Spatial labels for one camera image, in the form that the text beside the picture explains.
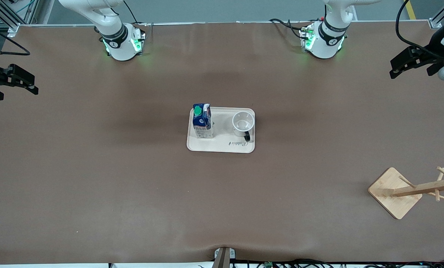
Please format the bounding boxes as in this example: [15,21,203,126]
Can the blue white milk carton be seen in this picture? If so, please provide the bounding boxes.
[192,103,214,139]

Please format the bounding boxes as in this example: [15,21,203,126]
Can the brown table mat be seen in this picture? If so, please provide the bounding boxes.
[0,22,444,265]

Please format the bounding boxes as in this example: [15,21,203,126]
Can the white smiley cup black handle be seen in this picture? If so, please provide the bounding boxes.
[232,111,255,142]

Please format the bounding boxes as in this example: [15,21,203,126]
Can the wooden cup rack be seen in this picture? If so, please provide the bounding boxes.
[368,166,444,220]

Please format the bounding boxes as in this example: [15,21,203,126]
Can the aluminium frame post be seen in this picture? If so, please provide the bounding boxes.
[428,0,444,29]
[0,0,40,37]

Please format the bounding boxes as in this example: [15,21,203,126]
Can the black arm base cable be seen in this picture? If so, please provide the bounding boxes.
[269,18,309,40]
[122,0,148,27]

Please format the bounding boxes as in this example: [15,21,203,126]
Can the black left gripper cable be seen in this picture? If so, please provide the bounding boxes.
[396,0,444,60]

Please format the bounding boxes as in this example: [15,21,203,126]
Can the black right arm base cable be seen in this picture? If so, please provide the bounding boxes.
[122,0,148,27]

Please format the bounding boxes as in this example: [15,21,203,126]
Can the cream plastic tray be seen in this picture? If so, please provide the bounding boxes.
[186,107,256,153]

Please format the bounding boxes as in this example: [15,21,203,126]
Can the black left arm base cable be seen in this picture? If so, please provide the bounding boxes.
[269,18,309,40]

